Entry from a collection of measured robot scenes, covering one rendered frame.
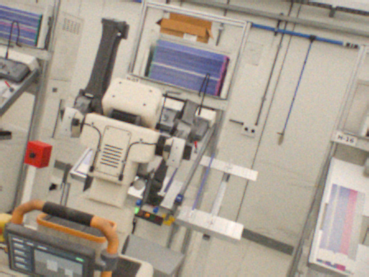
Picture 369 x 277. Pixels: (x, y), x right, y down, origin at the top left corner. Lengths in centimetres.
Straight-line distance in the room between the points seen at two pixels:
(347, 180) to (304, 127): 158
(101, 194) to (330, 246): 125
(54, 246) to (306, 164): 320
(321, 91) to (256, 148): 84
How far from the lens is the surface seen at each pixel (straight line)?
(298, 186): 405
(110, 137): 144
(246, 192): 410
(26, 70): 316
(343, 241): 225
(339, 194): 239
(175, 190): 228
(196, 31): 297
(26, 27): 324
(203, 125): 250
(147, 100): 147
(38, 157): 274
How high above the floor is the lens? 145
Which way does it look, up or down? 9 degrees down
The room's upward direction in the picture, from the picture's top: 15 degrees clockwise
